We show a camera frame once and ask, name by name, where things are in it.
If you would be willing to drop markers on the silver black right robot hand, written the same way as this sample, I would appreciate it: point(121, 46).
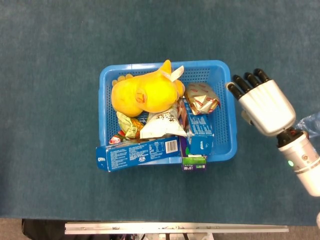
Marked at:
point(267, 107)

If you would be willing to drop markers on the clear water bottle white cap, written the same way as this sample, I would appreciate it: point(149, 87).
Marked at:
point(312, 122)

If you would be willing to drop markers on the gold red snack bag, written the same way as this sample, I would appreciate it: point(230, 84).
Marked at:
point(201, 98)

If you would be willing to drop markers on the long blue cookie box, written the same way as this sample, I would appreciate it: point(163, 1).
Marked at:
point(135, 155)

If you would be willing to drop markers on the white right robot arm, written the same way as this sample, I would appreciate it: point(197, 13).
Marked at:
point(305, 160)

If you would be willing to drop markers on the black robot base panel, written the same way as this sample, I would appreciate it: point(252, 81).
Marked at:
point(42, 230)

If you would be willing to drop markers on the blue perforated plastic basket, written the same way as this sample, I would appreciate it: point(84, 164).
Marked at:
point(215, 75)

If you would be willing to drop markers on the tall blue carton box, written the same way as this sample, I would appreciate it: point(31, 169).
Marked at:
point(200, 130)

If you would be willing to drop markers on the dark brown snack packet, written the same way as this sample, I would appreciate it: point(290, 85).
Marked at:
point(183, 115)

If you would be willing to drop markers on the purple green milk carton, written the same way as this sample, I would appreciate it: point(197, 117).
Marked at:
point(193, 165)

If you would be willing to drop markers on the white snack bag black characters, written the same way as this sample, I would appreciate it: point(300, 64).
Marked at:
point(162, 125)

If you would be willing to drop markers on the yellow plush toy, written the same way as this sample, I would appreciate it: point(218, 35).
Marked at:
point(150, 95)

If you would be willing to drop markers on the green yellow snack packet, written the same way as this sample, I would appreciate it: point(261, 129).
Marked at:
point(128, 125)

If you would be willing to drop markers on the red white squeeze pouch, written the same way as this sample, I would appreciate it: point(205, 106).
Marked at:
point(115, 140)

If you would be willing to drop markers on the teal felt table cloth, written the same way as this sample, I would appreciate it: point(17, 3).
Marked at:
point(50, 75)

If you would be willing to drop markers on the aluminium profile rail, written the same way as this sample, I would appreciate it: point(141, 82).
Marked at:
point(150, 228)

